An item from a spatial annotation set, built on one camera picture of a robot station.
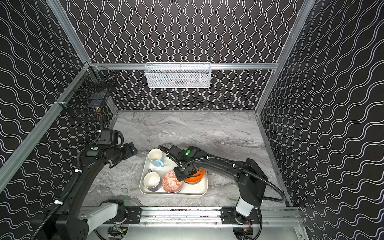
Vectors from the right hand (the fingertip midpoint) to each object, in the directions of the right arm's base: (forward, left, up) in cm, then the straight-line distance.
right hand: (182, 177), depth 79 cm
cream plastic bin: (-3, -9, -8) cm, 13 cm away
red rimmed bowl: (-1, +7, -5) cm, 8 cm away
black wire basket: (+49, +63, +21) cm, 82 cm away
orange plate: (+2, -7, -6) cm, 10 cm away
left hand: (+10, +27, +9) cm, 30 cm away
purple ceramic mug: (-1, +17, -3) cm, 17 cm away
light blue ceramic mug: (+15, +18, -3) cm, 24 cm away
